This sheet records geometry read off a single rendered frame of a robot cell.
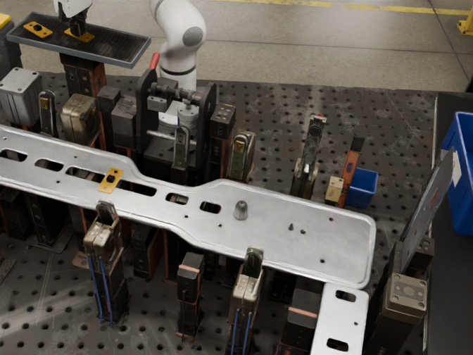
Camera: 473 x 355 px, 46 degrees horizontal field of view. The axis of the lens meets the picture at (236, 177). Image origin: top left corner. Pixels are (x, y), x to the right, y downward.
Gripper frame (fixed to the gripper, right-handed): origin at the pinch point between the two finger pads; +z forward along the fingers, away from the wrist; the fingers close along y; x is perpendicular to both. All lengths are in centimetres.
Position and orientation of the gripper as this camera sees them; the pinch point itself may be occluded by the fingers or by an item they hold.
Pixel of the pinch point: (78, 27)
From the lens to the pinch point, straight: 164.1
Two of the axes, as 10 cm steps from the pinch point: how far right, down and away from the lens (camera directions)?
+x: 8.6, 4.1, -3.1
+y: -5.1, 6.0, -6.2
